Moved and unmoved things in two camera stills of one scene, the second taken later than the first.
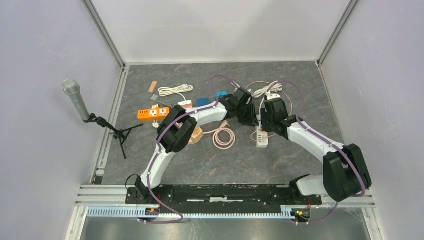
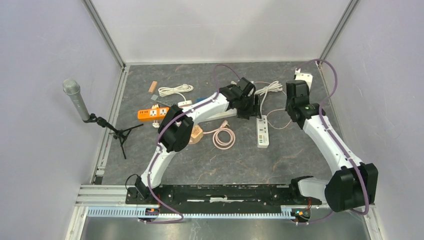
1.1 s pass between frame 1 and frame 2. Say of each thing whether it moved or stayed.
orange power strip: stayed
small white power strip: stayed
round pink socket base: stayed
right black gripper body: moved
